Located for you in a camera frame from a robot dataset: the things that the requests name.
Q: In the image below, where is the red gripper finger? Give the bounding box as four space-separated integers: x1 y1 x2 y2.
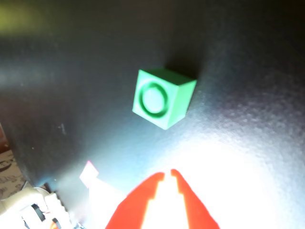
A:
104 172 165 229
170 168 221 229

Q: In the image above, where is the green cube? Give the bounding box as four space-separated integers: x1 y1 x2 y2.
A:
132 68 198 130

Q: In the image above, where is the white paper grid sheet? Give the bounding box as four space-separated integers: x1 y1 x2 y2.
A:
87 177 148 229

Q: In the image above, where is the pale pink tape square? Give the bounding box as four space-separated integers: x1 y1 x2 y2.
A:
79 161 100 189

